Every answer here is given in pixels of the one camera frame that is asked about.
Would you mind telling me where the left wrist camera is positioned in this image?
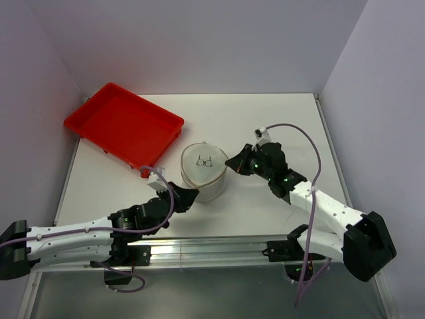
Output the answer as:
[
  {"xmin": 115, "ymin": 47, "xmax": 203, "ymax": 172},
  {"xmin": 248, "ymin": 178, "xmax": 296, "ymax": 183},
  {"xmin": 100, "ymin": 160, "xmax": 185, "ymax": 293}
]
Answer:
[{"xmin": 139, "ymin": 165, "xmax": 171, "ymax": 193}]

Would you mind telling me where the purple cable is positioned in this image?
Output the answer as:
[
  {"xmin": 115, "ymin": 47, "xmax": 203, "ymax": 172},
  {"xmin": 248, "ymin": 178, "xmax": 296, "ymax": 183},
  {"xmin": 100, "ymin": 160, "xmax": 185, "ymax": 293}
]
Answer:
[
  {"xmin": 0, "ymin": 165, "xmax": 176, "ymax": 249},
  {"xmin": 265, "ymin": 122, "xmax": 333, "ymax": 306}
]

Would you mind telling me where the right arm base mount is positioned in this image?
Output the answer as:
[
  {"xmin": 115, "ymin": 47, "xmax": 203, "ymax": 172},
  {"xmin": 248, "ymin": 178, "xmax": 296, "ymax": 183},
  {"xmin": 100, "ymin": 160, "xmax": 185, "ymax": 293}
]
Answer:
[{"xmin": 262, "ymin": 224, "xmax": 309, "ymax": 262}]

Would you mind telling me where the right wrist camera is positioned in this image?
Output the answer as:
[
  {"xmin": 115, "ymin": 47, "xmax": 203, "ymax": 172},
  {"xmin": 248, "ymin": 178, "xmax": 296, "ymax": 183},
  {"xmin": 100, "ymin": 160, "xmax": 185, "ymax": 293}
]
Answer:
[{"xmin": 254, "ymin": 126, "xmax": 272, "ymax": 147}]

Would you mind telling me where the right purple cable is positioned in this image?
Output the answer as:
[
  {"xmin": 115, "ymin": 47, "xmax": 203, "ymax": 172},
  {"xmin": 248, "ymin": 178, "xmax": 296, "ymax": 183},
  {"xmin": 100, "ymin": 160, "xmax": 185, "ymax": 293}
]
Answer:
[{"xmin": 265, "ymin": 122, "xmax": 333, "ymax": 306}]

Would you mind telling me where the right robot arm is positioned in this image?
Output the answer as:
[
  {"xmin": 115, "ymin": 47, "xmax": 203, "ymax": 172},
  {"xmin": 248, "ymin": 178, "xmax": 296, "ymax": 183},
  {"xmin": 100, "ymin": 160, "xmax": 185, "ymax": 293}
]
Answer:
[{"xmin": 236, "ymin": 142, "xmax": 396, "ymax": 282}]

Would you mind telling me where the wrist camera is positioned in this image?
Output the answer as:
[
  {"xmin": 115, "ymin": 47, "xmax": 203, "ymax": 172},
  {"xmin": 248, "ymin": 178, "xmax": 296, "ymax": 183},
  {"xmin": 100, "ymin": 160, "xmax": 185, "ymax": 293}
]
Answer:
[
  {"xmin": 254, "ymin": 126, "xmax": 272, "ymax": 147},
  {"xmin": 139, "ymin": 165, "xmax": 171, "ymax": 193}
]

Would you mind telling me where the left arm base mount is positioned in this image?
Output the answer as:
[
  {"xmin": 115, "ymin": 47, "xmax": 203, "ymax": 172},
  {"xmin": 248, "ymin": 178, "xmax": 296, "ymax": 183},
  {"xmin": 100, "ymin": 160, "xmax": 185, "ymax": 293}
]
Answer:
[{"xmin": 83, "ymin": 235, "xmax": 151, "ymax": 267}]

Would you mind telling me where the white mesh laundry bag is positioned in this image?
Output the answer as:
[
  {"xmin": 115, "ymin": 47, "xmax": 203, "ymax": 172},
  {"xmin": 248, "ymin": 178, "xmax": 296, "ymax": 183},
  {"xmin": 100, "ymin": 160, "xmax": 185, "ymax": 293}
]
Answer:
[{"xmin": 180, "ymin": 142, "xmax": 228, "ymax": 203}]

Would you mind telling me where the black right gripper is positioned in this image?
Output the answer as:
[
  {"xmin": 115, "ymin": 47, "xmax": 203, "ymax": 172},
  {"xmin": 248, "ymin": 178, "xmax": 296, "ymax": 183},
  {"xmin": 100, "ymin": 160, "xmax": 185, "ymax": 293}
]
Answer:
[{"xmin": 226, "ymin": 143, "xmax": 274, "ymax": 181}]

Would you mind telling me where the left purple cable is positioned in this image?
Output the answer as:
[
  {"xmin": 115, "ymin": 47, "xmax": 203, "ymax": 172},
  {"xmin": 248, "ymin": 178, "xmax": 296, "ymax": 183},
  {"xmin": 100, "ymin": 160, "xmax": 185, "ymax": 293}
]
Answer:
[{"xmin": 0, "ymin": 165, "xmax": 176, "ymax": 249}]

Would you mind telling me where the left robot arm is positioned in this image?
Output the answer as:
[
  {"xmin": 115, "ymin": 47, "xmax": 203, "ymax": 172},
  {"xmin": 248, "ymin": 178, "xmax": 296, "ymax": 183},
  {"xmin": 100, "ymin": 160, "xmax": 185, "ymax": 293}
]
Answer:
[{"xmin": 1, "ymin": 165, "xmax": 200, "ymax": 280}]

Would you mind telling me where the aluminium mounting rail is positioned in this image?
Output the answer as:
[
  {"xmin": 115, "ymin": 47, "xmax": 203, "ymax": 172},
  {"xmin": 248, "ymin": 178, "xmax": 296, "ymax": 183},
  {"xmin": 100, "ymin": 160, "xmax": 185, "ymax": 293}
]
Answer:
[{"xmin": 29, "ymin": 233, "xmax": 381, "ymax": 272}]

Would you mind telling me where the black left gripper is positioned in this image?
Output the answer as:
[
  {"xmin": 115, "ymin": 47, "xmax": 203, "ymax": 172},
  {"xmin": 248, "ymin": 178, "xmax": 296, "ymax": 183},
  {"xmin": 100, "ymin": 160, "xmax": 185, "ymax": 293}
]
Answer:
[{"xmin": 156, "ymin": 181, "xmax": 199, "ymax": 219}]

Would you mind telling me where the red plastic tray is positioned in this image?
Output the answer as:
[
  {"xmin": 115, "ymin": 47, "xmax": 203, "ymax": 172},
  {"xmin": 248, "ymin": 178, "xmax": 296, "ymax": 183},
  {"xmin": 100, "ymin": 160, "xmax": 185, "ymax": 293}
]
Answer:
[{"xmin": 64, "ymin": 82, "xmax": 185, "ymax": 169}]

